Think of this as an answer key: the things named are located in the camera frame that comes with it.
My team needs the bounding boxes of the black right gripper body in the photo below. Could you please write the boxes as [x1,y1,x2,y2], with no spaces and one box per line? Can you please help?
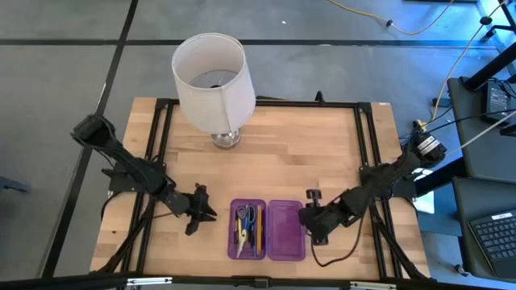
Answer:
[306,188,352,247]

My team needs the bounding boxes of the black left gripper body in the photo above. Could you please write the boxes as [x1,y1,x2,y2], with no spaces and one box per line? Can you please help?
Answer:
[171,183,213,237]

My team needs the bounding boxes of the purple plastic supply box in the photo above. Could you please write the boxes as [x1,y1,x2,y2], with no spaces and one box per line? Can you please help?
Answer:
[227,197,306,262]

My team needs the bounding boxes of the blue handled scissors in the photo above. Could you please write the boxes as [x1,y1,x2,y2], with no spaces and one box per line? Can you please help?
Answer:
[235,204,258,259]

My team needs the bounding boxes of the orange pencil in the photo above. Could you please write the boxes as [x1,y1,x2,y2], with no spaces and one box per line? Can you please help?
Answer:
[256,205,263,255]

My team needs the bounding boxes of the white shade table lamp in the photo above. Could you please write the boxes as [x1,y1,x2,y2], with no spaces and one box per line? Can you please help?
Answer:
[171,32,257,151]

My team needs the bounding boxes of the black side table beam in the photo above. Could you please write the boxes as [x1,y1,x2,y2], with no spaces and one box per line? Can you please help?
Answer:
[414,156,465,198]

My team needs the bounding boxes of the dark grey side table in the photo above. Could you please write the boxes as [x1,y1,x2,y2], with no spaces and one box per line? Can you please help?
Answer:
[446,76,516,184]
[453,176,516,281]

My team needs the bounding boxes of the black aluminium crossbar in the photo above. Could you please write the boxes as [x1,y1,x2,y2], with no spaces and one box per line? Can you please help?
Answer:
[0,272,516,290]

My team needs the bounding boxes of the black keyboard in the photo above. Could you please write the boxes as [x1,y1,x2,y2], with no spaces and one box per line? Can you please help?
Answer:
[467,209,516,279]

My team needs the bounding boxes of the grey chair leg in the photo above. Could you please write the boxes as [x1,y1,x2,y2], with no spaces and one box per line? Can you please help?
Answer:
[0,175,31,194]

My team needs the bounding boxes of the black power adapter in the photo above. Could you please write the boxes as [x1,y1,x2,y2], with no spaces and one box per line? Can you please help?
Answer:
[481,82,511,124]

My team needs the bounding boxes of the black stand leg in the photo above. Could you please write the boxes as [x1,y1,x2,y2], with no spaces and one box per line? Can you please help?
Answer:
[462,52,516,92]

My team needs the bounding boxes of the black stand base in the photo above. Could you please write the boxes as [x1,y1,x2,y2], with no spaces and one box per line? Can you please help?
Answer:
[479,15,516,39]

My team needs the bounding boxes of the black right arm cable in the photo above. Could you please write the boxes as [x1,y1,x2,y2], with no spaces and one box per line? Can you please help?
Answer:
[310,215,366,267]

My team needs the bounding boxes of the silver metal bracket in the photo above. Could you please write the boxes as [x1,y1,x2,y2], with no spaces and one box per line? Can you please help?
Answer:
[348,280,398,290]
[126,276,173,287]

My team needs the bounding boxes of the black metal table frame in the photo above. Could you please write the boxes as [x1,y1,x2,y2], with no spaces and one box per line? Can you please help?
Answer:
[96,90,431,283]

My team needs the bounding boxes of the black power cable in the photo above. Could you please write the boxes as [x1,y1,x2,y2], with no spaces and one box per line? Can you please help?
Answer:
[398,107,516,148]

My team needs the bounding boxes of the white cable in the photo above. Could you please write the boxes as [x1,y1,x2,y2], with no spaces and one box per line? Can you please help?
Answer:
[446,120,516,157]

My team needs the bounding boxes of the yellow extension cable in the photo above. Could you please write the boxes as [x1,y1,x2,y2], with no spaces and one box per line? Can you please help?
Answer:
[328,0,456,36]

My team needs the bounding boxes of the beige cable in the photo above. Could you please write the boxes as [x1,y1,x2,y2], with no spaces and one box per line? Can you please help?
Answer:
[431,0,511,122]

